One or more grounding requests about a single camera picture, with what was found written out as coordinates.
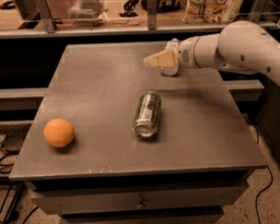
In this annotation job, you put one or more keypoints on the metal shelf rail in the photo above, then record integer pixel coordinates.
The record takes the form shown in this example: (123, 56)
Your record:
(56, 18)

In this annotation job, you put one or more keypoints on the clear plastic box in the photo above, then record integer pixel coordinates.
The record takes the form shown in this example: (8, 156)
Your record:
(86, 12)

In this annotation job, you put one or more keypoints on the grey drawer cabinet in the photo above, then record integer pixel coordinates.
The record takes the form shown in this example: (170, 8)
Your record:
(115, 142)

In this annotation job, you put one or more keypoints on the printed snack bag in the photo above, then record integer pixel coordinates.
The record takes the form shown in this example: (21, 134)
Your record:
(211, 11)

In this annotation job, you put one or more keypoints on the black power adapter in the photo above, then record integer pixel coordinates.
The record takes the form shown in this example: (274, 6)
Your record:
(13, 143)

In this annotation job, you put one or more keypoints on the clear plastic bottle blue label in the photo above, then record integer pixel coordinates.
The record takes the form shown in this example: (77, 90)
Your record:
(173, 67)

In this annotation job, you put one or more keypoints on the upper drawer with knob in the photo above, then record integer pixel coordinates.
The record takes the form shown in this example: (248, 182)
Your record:
(137, 198)

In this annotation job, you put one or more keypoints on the lower drawer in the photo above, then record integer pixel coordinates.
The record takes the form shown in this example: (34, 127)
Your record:
(170, 216)

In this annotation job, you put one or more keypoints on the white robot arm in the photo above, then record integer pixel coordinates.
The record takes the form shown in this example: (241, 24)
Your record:
(241, 47)

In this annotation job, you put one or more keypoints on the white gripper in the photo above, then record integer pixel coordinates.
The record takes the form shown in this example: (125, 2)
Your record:
(185, 56)

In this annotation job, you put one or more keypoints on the orange fruit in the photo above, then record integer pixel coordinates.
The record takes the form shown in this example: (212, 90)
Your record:
(58, 132)

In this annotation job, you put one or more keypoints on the green aluminium can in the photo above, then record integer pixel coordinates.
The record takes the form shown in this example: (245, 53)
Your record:
(147, 115)

